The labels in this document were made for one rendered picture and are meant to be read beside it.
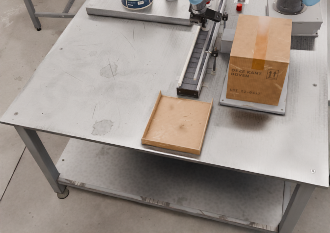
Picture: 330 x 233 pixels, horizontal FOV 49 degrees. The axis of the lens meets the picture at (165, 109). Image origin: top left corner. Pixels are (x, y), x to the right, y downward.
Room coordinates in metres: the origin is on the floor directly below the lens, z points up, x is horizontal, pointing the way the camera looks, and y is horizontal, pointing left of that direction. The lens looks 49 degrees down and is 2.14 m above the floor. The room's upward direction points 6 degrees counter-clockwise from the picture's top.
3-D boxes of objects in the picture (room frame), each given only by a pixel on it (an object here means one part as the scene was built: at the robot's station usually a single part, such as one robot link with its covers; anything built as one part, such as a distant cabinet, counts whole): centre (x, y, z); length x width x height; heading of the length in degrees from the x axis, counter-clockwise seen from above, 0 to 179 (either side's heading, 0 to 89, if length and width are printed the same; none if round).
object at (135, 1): (1.99, 0.10, 0.95); 0.20 x 0.20 x 0.14
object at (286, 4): (1.73, -0.76, 0.97); 0.15 x 0.15 x 0.10
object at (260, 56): (1.24, -0.45, 0.99); 0.30 x 0.24 x 0.27; 161
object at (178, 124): (1.03, -0.06, 0.85); 0.30 x 0.26 x 0.04; 160
